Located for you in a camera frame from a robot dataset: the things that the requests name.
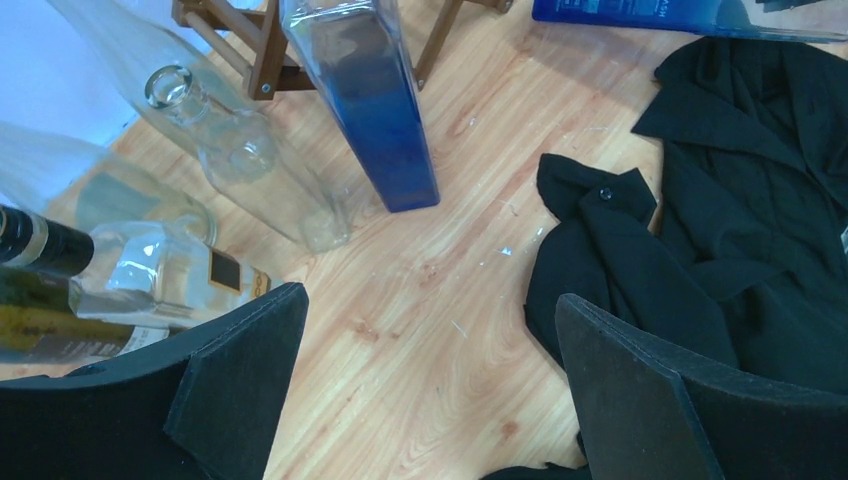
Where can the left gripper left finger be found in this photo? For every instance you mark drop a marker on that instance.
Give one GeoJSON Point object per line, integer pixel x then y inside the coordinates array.
{"type": "Point", "coordinates": [203, 404]}

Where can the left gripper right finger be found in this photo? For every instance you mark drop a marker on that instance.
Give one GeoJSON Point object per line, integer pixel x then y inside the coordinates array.
{"type": "Point", "coordinates": [649, 409]}

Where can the small clear black-capped bottle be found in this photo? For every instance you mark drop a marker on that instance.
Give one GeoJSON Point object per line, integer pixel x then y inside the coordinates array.
{"type": "Point", "coordinates": [139, 273]}

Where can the dark green wine bottle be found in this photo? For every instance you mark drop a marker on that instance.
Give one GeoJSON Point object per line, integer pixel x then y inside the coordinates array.
{"type": "Point", "coordinates": [38, 327]}

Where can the clear bottle dark label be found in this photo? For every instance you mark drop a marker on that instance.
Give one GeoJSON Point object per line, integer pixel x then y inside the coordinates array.
{"type": "Point", "coordinates": [83, 185]}

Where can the blue labelled clear bottle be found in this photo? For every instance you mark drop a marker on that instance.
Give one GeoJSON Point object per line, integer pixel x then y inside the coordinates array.
{"type": "Point", "coordinates": [355, 56]}

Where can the brown wooden wine rack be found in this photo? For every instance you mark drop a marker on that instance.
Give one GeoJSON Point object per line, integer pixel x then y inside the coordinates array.
{"type": "Point", "coordinates": [272, 69]}

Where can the black cloth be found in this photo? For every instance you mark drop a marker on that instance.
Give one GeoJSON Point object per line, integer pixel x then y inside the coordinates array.
{"type": "Point", "coordinates": [740, 257]}

